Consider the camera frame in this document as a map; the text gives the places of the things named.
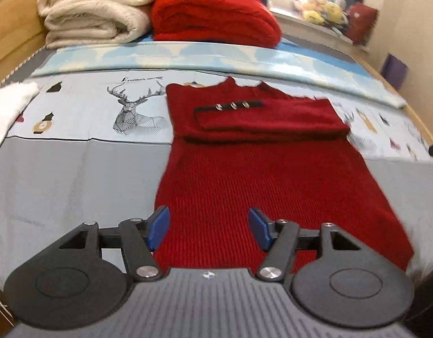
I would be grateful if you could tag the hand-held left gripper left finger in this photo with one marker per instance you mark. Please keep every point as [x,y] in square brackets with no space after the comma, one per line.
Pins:
[158,227]

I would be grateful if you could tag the grey printed bedsheet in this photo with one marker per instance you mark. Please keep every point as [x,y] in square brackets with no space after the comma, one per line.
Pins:
[68,176]

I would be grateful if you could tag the purple box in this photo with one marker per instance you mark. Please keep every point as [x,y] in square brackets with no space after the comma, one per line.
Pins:
[394,70]

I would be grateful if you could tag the light blue patterned quilt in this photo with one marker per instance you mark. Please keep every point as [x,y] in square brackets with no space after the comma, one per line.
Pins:
[202,56]

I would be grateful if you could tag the yellow white plush toy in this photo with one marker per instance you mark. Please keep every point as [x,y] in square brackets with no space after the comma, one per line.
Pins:
[309,7]

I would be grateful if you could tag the white cloth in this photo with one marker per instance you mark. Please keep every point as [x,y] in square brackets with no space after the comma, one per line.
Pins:
[9,109]

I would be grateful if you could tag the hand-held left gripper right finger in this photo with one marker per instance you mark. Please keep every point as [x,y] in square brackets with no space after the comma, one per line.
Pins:
[260,227]

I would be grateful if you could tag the folded red blanket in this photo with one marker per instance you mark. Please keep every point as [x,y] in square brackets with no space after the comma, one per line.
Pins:
[213,17]

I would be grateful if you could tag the red cushion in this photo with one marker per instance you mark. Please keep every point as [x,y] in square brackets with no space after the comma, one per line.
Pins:
[361,23]

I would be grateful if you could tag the folded cream blanket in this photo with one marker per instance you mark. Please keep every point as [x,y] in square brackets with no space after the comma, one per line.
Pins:
[96,10]

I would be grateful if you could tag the wooden bed frame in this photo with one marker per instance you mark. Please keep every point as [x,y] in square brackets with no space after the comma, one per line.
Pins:
[12,24]

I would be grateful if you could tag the white window sill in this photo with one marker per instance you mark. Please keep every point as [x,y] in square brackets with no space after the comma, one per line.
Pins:
[300,24]

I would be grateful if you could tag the dark red knit sweater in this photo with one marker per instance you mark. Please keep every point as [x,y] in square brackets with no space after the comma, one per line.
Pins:
[272,183]

